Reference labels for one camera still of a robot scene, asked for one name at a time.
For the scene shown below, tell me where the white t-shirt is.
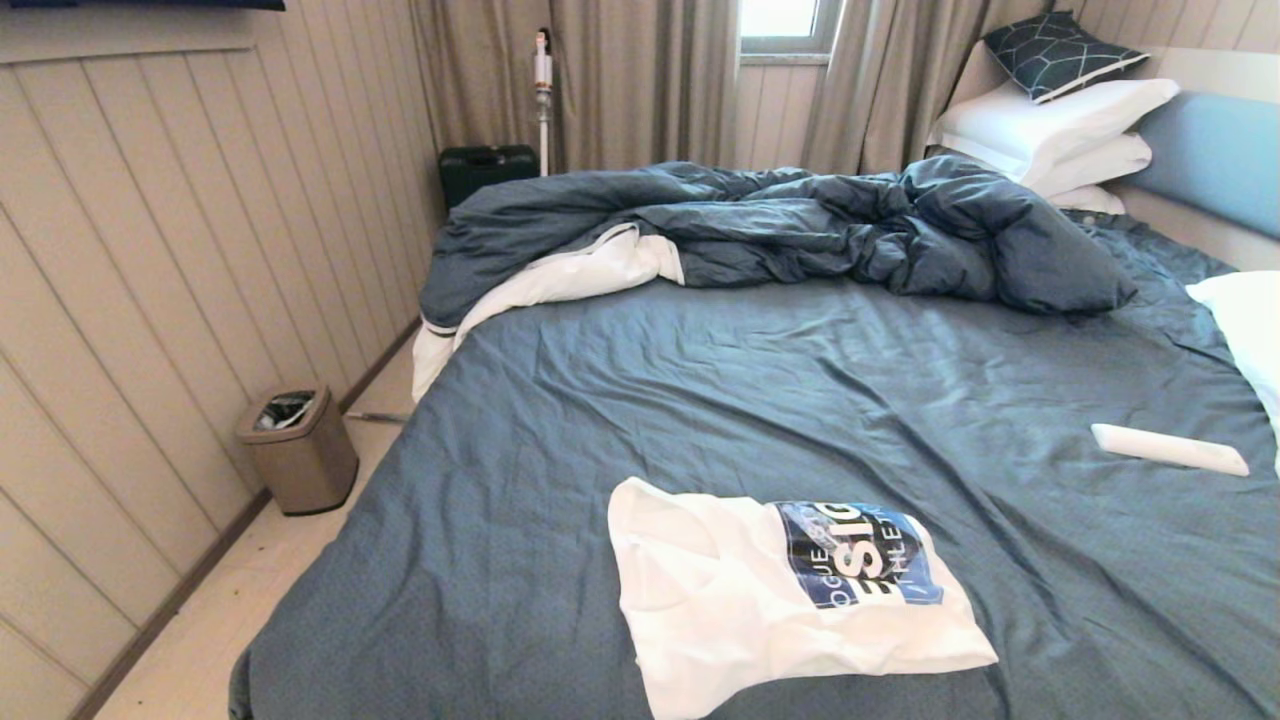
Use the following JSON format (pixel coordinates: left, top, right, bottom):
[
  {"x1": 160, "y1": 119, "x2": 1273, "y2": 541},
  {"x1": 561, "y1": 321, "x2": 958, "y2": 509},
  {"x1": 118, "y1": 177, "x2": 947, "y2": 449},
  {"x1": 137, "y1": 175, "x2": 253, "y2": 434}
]
[{"x1": 608, "y1": 476, "x2": 999, "y2": 720}]

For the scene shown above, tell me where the window with grey frame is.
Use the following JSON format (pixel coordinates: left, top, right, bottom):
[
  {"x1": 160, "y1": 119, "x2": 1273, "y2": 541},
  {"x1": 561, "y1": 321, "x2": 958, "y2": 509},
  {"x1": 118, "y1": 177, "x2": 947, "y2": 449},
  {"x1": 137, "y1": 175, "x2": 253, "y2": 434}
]
[{"x1": 738, "y1": 0, "x2": 841, "y2": 66}]

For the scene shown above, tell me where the black suitcase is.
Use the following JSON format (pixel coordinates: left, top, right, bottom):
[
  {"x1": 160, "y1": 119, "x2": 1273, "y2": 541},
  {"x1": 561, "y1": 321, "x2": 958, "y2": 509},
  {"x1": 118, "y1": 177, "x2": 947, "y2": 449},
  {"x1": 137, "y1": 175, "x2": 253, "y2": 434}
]
[{"x1": 440, "y1": 145, "x2": 541, "y2": 211}]

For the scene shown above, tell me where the medium white pillow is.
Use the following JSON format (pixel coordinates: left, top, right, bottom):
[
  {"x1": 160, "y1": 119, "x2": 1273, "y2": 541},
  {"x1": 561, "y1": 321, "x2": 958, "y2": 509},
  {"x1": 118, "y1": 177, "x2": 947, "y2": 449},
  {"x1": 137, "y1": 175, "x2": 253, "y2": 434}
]
[{"x1": 1025, "y1": 133, "x2": 1154, "y2": 198}]

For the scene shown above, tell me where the dark geometric patterned cushion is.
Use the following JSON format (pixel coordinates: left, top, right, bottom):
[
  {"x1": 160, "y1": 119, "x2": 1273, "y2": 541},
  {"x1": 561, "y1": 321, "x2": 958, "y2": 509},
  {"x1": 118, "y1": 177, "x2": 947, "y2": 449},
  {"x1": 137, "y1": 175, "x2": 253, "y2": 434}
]
[{"x1": 983, "y1": 10, "x2": 1151, "y2": 104}]

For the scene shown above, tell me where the blue duvet with white lining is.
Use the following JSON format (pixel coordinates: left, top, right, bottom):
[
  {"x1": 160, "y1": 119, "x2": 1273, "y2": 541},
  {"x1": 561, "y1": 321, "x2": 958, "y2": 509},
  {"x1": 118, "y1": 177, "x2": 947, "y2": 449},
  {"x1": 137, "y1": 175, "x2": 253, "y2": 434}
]
[{"x1": 412, "y1": 155, "x2": 1138, "y2": 401}]

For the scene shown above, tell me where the beige trash bin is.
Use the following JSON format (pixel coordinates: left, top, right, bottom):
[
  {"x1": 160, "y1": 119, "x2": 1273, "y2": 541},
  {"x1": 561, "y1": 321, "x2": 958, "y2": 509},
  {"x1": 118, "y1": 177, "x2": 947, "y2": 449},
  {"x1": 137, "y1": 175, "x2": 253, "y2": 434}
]
[{"x1": 237, "y1": 385, "x2": 359, "y2": 516}]

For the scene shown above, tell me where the white pillow without stack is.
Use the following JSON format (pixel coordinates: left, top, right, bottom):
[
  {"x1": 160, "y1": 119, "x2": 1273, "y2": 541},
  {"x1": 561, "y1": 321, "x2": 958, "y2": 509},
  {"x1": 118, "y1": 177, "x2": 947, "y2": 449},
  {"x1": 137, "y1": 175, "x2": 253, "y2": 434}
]
[{"x1": 1185, "y1": 272, "x2": 1280, "y2": 441}]

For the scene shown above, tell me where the blue patterned bed sheet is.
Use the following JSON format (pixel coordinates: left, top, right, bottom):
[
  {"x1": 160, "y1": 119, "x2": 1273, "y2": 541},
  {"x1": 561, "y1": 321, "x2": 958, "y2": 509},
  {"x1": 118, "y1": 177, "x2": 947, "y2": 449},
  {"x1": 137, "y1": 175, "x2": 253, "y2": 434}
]
[{"x1": 228, "y1": 210, "x2": 1280, "y2": 720}]

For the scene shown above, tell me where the beige upholstered bed frame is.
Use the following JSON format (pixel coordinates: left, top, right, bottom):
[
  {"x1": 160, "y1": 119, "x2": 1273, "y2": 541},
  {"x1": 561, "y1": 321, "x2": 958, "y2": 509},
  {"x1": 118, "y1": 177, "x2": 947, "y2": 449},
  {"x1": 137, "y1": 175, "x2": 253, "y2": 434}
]
[{"x1": 1115, "y1": 183, "x2": 1280, "y2": 273}]

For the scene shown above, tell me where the wide beige curtain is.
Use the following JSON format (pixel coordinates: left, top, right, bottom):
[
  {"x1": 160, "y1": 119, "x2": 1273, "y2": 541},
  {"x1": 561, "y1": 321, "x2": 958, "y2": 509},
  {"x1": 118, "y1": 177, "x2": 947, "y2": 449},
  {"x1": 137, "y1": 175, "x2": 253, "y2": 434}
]
[{"x1": 405, "y1": 0, "x2": 741, "y2": 176}]

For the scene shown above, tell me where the long white remote control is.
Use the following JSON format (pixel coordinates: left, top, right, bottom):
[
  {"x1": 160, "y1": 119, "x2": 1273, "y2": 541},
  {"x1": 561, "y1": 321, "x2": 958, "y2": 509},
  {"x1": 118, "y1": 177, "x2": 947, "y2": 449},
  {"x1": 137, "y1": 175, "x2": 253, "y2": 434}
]
[{"x1": 1090, "y1": 424, "x2": 1251, "y2": 478}]

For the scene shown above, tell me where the large white pillow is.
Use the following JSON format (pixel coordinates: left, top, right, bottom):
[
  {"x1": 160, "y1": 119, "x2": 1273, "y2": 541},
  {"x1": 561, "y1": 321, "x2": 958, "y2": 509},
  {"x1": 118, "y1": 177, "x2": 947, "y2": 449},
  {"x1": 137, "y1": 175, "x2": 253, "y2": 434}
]
[{"x1": 925, "y1": 78, "x2": 1183, "y2": 186}]

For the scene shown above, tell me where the white stick vacuum cleaner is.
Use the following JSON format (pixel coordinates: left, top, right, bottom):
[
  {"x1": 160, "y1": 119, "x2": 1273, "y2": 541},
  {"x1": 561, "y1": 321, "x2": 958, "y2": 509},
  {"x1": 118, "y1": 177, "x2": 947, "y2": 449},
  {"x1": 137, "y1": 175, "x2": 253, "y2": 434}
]
[{"x1": 535, "y1": 27, "x2": 554, "y2": 176}]

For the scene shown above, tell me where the blue padded headboard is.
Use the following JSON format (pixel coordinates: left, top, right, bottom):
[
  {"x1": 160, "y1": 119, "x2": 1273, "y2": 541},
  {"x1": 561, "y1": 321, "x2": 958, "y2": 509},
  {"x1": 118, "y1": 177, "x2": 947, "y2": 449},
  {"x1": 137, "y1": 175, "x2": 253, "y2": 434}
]
[{"x1": 1130, "y1": 92, "x2": 1280, "y2": 241}]

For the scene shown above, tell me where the flat white pillow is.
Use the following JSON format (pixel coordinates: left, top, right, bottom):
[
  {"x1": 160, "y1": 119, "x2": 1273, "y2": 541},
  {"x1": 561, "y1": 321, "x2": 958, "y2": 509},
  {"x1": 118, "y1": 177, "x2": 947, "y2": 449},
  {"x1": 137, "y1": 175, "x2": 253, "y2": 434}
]
[{"x1": 1045, "y1": 185, "x2": 1126, "y2": 215}]

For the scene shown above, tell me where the narrow beige curtain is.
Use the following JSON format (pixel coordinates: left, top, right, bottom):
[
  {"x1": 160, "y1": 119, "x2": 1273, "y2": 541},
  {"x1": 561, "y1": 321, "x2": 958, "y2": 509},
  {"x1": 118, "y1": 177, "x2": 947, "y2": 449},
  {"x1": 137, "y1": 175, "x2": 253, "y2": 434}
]
[{"x1": 800, "y1": 0, "x2": 1051, "y2": 176}]

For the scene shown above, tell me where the crumpled bin liner bag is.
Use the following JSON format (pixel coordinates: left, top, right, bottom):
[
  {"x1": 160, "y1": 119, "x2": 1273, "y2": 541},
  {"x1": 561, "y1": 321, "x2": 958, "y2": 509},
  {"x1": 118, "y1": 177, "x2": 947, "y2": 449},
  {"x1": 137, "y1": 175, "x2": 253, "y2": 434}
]
[{"x1": 258, "y1": 392, "x2": 316, "y2": 431}]

